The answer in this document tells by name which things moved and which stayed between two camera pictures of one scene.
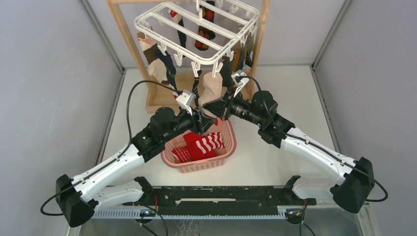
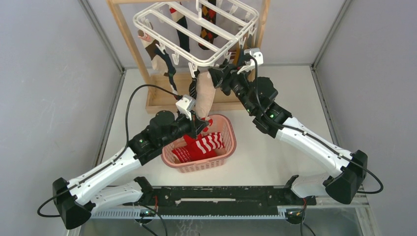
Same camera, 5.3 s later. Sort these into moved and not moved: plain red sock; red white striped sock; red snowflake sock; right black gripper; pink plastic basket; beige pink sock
Moved: beige pink sock; right black gripper
Not moved: plain red sock; red white striped sock; pink plastic basket; red snowflake sock
